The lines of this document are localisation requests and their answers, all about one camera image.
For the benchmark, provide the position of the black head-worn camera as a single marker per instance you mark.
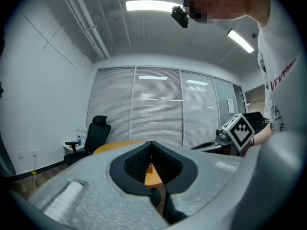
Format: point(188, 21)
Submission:
point(180, 15)

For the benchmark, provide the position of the white ceiling pipes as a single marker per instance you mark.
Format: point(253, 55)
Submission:
point(88, 27)

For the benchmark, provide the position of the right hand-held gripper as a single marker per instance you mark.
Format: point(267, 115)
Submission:
point(239, 132)

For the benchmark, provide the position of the black office chair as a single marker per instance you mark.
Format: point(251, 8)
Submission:
point(96, 135)

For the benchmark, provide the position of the white wall socket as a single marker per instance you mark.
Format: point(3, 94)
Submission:
point(34, 153)
point(21, 154)

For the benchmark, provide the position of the person's white printed t-shirt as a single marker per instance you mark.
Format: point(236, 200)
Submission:
point(283, 47)

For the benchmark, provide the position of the long ceiling light panel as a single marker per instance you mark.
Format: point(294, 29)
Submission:
point(151, 5)
point(240, 41)

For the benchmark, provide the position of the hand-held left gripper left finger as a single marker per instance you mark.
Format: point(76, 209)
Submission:
point(79, 200)

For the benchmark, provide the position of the round wooden table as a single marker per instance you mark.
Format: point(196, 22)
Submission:
point(112, 146)

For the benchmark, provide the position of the black mesh chair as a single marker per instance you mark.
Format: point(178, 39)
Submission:
point(254, 120)

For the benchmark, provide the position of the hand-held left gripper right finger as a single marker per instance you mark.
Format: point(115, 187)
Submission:
point(206, 176)

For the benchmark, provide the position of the person's right forearm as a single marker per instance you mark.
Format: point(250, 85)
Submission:
point(262, 136)

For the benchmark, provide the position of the clear water bottle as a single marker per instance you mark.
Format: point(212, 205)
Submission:
point(79, 141)

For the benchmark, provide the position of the white paper notice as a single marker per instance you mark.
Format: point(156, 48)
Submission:
point(230, 106)

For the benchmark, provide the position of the glass partition with blinds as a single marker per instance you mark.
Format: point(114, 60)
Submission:
point(156, 104)

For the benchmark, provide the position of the person's head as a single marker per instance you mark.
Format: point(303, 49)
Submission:
point(223, 1)

